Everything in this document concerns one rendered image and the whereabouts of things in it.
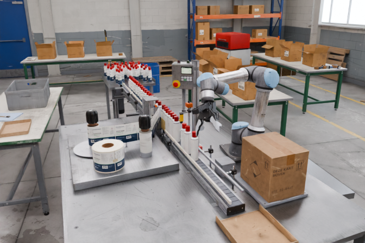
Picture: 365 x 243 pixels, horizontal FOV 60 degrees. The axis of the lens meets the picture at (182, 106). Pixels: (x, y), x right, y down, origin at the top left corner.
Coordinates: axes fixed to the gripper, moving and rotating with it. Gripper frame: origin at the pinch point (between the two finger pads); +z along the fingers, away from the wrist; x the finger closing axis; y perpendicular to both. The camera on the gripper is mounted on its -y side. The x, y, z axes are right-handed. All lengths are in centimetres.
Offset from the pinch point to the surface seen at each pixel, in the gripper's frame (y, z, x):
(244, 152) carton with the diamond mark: 34.4, 5.9, -1.1
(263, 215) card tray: 26, 41, -14
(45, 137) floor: 73, -71, 368
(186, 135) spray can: 29, -11, 40
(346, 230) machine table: 45, 49, -48
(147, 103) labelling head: 34, -47, 88
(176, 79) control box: 26, -54, 47
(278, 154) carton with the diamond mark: 28.1, 10.7, -25.5
